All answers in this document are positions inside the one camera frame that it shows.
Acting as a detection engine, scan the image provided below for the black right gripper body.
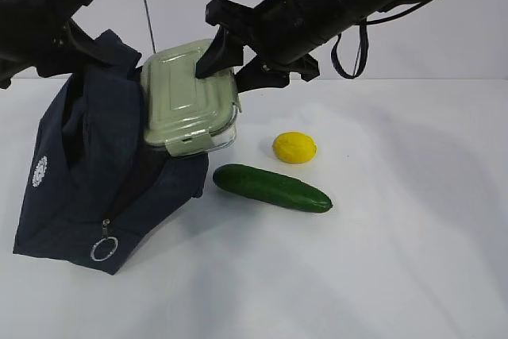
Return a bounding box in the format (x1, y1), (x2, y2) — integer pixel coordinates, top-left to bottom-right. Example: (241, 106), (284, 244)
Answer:
(206, 0), (381, 80)

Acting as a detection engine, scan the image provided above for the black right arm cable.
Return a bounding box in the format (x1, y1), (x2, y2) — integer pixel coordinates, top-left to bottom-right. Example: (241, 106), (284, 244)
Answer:
(329, 0), (449, 79)

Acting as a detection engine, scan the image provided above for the navy blue fabric bag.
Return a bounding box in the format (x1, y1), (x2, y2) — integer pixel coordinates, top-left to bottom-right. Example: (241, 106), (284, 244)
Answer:
(13, 31), (209, 275)

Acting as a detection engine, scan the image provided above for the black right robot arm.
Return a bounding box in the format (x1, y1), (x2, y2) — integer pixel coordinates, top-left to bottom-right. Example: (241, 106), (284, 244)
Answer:
(195, 0), (434, 92)

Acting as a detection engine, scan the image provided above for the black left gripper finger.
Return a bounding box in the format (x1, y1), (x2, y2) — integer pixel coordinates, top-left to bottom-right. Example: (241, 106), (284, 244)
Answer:
(65, 20), (142, 70)

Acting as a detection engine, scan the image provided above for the green cucumber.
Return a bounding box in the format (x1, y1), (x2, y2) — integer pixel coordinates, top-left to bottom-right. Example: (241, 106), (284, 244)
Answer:
(212, 164), (333, 214)

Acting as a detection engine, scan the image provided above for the yellow lemon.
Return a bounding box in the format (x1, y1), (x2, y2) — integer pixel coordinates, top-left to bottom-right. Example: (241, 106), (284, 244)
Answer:
(272, 132), (317, 164)

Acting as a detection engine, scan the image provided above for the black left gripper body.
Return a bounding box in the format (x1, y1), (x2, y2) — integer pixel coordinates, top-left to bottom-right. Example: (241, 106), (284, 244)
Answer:
(1, 0), (94, 89)

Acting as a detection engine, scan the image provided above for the glass container with green lid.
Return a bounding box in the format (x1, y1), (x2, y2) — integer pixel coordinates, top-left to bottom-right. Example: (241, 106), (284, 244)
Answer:
(140, 39), (241, 157)

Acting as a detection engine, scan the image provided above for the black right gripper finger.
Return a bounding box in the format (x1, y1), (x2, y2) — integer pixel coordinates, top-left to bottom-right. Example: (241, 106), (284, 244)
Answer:
(235, 56), (289, 92)
(195, 26), (243, 79)

